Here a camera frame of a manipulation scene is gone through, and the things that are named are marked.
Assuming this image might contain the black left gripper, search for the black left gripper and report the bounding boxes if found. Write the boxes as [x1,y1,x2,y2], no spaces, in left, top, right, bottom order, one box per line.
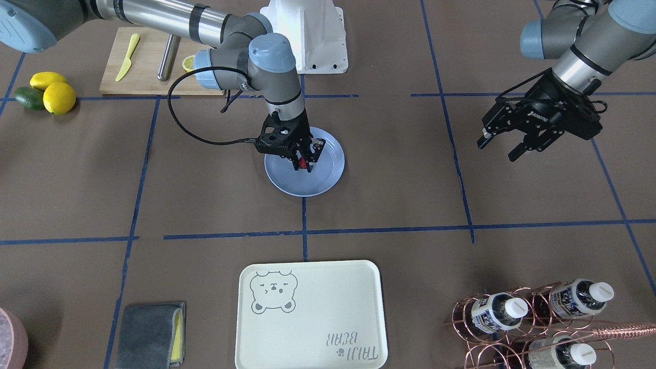
[477,68,603,162]

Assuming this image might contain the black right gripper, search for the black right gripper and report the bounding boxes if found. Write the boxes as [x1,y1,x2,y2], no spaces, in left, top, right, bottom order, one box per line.
[255,112,326,173]

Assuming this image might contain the blue plate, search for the blue plate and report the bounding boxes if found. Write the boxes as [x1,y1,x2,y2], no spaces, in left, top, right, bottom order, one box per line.
[264,127,345,197]

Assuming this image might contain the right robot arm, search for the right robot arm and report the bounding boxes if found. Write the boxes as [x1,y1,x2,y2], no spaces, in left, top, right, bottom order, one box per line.
[1,1,325,172]

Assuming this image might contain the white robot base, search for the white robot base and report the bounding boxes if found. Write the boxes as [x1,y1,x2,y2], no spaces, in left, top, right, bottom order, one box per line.
[259,1,349,74]

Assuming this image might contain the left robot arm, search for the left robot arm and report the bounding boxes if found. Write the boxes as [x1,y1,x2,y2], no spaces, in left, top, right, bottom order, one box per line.
[477,1,654,161]

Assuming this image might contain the cream bear tray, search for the cream bear tray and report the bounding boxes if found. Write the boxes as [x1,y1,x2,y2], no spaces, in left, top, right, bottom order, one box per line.
[235,260,388,368]

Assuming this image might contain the dark drink bottle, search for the dark drink bottle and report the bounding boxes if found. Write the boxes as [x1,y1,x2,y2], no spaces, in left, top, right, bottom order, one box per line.
[464,293,529,337]
[532,278,616,321]
[523,336,597,368]

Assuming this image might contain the wooden cutting board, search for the wooden cutting board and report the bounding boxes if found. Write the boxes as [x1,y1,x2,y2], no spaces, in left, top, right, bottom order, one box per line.
[100,27,209,95]

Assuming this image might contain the yellow plastic knife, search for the yellow plastic knife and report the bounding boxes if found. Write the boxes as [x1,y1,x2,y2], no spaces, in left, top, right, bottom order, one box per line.
[115,33,140,82]

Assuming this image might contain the grey folded cloth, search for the grey folded cloth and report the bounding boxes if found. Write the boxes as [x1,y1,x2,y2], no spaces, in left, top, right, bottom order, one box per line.
[115,301,187,368]

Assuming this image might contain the yellow lemon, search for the yellow lemon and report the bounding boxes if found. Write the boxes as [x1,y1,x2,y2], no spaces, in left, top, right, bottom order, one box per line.
[43,81,77,115]
[30,71,68,92]

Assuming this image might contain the green avocado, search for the green avocado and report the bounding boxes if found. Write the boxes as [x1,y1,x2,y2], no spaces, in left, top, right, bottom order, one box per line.
[14,86,45,111]

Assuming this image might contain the pink bowl with ice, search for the pink bowl with ice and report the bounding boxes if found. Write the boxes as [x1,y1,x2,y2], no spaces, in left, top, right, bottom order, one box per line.
[1,308,29,368]

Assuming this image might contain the steel knife handle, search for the steel knife handle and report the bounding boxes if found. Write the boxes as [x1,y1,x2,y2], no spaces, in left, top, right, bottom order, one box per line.
[157,34,182,81]

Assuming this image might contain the copper wire bottle rack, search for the copper wire bottle rack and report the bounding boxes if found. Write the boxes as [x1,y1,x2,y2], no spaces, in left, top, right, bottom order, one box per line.
[444,283,654,368]

